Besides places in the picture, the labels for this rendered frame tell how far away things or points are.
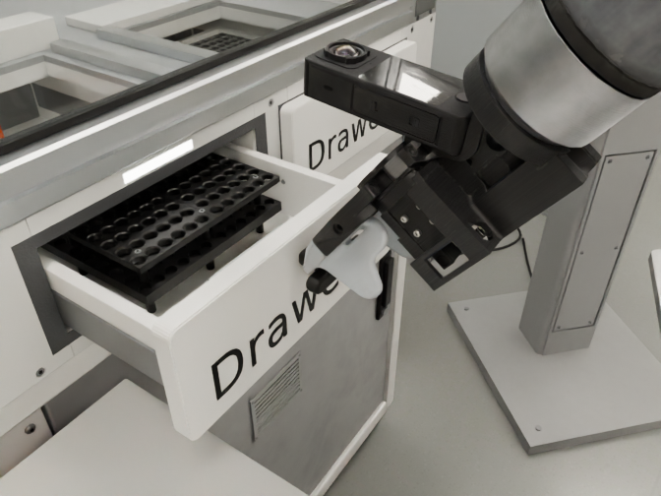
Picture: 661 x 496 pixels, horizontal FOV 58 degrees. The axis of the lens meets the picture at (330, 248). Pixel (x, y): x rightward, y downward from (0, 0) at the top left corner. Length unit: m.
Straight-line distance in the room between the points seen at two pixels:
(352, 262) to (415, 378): 1.20
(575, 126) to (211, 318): 0.25
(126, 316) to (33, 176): 0.12
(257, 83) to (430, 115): 0.32
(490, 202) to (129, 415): 0.37
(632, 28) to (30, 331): 0.46
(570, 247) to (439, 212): 1.13
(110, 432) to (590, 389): 1.29
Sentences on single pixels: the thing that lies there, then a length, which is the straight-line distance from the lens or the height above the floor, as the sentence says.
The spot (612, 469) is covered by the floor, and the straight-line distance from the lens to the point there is 1.56.
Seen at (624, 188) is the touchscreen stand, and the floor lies 0.53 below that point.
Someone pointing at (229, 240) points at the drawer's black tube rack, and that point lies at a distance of 0.56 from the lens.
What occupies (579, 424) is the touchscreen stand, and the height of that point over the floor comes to 0.03.
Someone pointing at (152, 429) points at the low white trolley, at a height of 0.76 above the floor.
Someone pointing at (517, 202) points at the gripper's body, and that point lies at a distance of 0.34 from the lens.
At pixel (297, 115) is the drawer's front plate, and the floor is 0.92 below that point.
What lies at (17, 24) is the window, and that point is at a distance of 0.48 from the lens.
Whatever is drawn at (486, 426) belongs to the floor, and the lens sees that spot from 1.54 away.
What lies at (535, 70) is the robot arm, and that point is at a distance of 0.29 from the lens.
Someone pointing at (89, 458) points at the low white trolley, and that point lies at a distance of 0.56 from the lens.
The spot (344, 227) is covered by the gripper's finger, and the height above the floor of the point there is 0.98.
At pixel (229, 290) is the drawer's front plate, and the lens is 0.41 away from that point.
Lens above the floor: 1.19
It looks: 36 degrees down
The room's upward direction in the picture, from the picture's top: straight up
